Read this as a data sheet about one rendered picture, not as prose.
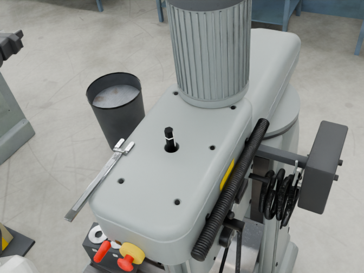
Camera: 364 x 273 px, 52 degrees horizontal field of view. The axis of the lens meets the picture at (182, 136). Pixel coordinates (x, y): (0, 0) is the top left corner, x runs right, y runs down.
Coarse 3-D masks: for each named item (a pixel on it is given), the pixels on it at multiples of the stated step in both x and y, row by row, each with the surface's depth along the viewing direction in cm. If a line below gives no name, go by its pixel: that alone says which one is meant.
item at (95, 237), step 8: (96, 224) 171; (88, 232) 169; (96, 232) 168; (88, 240) 166; (96, 240) 164; (104, 240) 164; (88, 248) 166; (96, 248) 163; (112, 248) 162; (104, 256) 167; (112, 256) 164; (120, 256) 161; (104, 264) 175; (112, 264) 171; (136, 264) 172; (128, 272) 173
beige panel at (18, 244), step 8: (0, 224) 278; (8, 232) 288; (16, 232) 298; (8, 240) 290; (16, 240) 293; (24, 240) 292; (32, 240) 291; (8, 248) 289; (16, 248) 288; (24, 248) 287; (0, 256) 285
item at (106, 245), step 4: (108, 240) 96; (104, 244) 94; (108, 244) 95; (100, 248) 94; (104, 248) 94; (108, 248) 95; (96, 252) 94; (100, 252) 93; (104, 252) 94; (96, 256) 93; (100, 256) 93; (96, 260) 92; (100, 260) 93
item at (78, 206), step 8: (120, 144) 92; (120, 152) 90; (128, 152) 91; (112, 160) 89; (104, 168) 87; (96, 176) 86; (104, 176) 86; (96, 184) 84; (88, 192) 83; (80, 200) 82; (72, 208) 81; (80, 208) 80; (64, 216) 79; (72, 216) 79
